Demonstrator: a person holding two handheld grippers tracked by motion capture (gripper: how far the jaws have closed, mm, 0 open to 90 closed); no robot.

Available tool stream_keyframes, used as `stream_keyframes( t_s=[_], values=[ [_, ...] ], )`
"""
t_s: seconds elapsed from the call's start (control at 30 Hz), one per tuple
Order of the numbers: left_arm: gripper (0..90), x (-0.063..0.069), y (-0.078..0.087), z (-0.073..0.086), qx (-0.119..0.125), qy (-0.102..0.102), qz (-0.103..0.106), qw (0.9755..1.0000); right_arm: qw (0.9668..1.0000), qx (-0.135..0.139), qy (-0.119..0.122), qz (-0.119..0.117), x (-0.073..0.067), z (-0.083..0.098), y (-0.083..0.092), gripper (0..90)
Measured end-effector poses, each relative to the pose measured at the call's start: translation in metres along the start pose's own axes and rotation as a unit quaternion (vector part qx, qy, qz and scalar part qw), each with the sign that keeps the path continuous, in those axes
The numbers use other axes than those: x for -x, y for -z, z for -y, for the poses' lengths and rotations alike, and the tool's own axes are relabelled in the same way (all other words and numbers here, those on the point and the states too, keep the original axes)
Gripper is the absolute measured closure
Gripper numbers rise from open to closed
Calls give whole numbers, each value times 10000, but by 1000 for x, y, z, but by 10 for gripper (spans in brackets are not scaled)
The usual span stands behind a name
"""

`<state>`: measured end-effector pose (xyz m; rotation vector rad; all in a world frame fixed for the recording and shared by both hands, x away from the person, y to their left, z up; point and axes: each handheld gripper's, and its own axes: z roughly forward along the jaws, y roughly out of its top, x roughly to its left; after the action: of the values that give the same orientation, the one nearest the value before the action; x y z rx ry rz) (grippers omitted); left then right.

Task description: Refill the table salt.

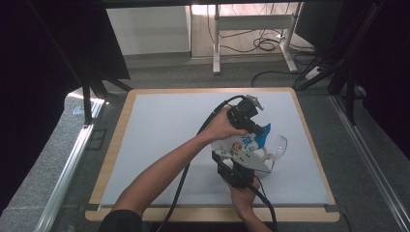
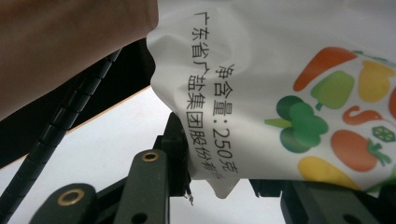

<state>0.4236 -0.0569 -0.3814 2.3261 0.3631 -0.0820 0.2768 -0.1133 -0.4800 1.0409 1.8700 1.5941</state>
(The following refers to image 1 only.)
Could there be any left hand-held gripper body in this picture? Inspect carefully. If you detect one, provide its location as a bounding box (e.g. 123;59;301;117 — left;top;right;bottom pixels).
226;94;265;131

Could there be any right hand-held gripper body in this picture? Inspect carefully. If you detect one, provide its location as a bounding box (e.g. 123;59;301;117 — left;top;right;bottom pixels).
216;148;272;189

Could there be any blue and white milk carton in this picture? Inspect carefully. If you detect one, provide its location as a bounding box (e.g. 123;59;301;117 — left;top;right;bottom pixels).
210;122;272;162

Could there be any clear glass pitcher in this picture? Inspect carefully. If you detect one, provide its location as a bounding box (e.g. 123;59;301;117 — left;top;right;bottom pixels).
256;134;289;174

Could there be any person's left hand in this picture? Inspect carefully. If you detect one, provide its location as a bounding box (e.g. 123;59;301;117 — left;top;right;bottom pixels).
198;105;249;145

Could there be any person's right hand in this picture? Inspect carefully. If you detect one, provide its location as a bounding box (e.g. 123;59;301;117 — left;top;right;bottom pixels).
223;175;262;220

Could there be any wooden table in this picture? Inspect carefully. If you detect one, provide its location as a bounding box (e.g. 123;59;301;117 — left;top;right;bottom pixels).
84;86;340;223

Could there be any pale grey table mat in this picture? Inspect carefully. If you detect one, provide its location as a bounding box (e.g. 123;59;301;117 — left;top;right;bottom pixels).
101;91;332;208

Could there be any white power strip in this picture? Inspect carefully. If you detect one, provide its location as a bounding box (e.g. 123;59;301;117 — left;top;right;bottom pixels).
304;65;322;80

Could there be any black metal stand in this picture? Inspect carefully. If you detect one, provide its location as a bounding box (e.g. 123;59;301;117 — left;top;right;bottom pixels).
292;0;386;128
81;76;133;126

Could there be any black sleeve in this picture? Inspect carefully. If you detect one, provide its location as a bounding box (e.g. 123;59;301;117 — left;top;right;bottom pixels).
97;209;143;232

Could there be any white panel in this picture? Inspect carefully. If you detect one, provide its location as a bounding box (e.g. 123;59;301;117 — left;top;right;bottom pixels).
105;5;191;57

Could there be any black curtain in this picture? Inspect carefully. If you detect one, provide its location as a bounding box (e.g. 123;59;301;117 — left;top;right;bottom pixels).
335;0;410;162
0;0;132;215

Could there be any black floor cable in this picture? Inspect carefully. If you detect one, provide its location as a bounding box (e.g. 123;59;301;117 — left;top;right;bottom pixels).
250;70;302;88

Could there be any tangle of black floor cables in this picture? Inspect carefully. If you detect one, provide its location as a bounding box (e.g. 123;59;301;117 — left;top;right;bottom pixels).
206;3;317;66

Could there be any white desk frame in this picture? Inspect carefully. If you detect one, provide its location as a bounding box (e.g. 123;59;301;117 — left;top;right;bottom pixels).
212;2;305;75

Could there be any aluminium rail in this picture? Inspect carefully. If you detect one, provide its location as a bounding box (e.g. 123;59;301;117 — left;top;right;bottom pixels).
34;97;106;232
329;94;410;232

